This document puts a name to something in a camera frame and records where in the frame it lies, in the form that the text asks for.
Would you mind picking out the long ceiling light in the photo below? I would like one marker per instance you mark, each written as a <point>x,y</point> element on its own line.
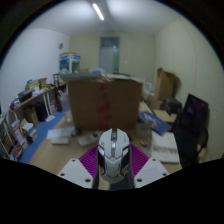
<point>98,11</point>

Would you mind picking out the tall open cardboard box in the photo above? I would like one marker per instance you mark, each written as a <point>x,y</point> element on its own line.
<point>165,83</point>

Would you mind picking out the round wall clock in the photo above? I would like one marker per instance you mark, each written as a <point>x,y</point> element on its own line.
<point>61,46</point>

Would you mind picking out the white gaming computer mouse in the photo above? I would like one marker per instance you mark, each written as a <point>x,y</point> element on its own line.
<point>113,156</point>

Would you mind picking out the white open book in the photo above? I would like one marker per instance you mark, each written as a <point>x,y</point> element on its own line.
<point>165,146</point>

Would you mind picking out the shelf unit with books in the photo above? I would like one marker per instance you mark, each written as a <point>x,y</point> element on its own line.
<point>15,140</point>

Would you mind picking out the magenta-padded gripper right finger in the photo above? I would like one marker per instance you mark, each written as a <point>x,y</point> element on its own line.
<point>151,171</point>

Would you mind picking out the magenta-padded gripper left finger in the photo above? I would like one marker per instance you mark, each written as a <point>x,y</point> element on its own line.
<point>75,171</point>

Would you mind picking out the grey door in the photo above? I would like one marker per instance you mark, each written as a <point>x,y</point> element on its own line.
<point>109,55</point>

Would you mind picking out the large brown cardboard box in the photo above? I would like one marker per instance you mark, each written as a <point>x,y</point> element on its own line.
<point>100,103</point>

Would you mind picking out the blue book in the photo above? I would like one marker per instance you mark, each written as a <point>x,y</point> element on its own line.
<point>155,121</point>

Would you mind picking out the wooden side desk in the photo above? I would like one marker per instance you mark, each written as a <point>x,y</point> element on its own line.
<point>33,96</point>

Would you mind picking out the white paper sheet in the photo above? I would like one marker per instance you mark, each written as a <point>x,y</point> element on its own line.
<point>58,132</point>

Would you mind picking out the glass display cabinet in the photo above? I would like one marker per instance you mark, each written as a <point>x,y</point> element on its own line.
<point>70,63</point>

